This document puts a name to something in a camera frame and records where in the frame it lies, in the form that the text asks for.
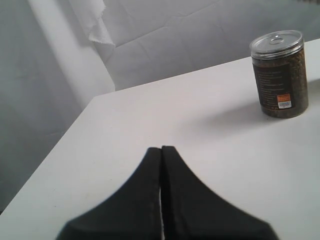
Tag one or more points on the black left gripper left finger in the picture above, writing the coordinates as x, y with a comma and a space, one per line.
131, 213

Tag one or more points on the clear jar of dark seeds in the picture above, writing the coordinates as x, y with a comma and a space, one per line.
278, 60

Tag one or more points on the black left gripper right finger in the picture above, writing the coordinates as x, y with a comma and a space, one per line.
192, 211

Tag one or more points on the white backdrop cloth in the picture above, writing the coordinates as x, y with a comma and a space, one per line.
57, 55

